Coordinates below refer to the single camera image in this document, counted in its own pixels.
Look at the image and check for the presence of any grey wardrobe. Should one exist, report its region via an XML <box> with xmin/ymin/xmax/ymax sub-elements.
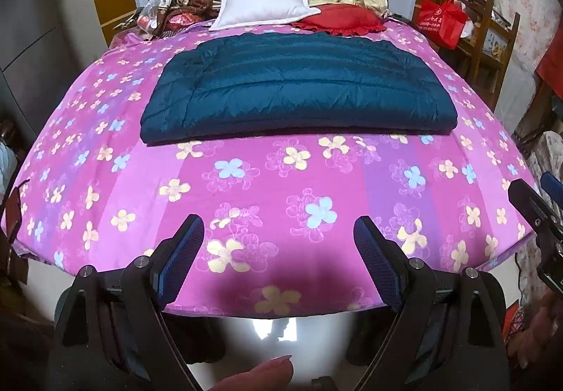
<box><xmin>0</xmin><ymin>0</ymin><xmax>115</xmax><ymax>141</ymax></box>

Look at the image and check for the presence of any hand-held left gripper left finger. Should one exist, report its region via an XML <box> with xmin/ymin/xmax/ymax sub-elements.
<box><xmin>48</xmin><ymin>214</ymin><xmax>205</xmax><ymax>391</ymax></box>

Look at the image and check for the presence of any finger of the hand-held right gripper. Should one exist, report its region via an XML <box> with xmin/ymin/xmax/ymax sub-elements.
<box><xmin>508</xmin><ymin>179</ymin><xmax>550</xmax><ymax>228</ymax></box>
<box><xmin>541</xmin><ymin>172</ymin><xmax>563</xmax><ymax>204</ymax></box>

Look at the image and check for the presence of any red ruffled cushion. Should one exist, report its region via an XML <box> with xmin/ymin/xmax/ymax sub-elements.
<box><xmin>290</xmin><ymin>3</ymin><xmax>388</xmax><ymax>37</ymax></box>

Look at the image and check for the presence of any red cloth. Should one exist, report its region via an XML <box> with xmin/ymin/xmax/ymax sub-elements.
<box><xmin>536</xmin><ymin>44</ymin><xmax>563</xmax><ymax>86</ymax></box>

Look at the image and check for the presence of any clear plastic bag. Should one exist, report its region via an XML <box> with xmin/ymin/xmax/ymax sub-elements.
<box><xmin>134</xmin><ymin>0</ymin><xmax>165</xmax><ymax>40</ymax></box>

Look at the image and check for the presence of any red shopping bag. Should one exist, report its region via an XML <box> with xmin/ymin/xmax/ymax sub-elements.
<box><xmin>416</xmin><ymin>0</ymin><xmax>469</xmax><ymax>50</ymax></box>

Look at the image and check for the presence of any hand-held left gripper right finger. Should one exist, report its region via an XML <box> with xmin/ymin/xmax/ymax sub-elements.
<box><xmin>353</xmin><ymin>216</ymin><xmax>506</xmax><ymax>391</ymax></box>

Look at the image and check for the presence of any person's left hand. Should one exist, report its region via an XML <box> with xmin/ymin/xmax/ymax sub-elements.
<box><xmin>207</xmin><ymin>355</ymin><xmax>295</xmax><ymax>391</ymax></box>

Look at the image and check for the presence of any wooden chair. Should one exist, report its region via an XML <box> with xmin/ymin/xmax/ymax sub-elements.
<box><xmin>453</xmin><ymin>0</ymin><xmax>522</xmax><ymax>110</ymax></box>

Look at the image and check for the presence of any person's right hand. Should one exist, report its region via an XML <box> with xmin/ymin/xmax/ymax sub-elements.
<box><xmin>506</xmin><ymin>290</ymin><xmax>563</xmax><ymax>371</ymax></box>

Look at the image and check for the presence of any pink floral bedsheet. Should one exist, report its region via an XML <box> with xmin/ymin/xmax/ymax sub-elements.
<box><xmin>0</xmin><ymin>17</ymin><xmax>544</xmax><ymax>321</ymax></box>

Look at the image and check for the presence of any white pillow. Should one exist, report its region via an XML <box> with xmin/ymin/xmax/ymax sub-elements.
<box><xmin>209</xmin><ymin>0</ymin><xmax>322</xmax><ymax>32</ymax></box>

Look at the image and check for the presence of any blue quilted down jacket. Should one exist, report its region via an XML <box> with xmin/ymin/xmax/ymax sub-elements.
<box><xmin>140</xmin><ymin>32</ymin><xmax>459</xmax><ymax>146</ymax></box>

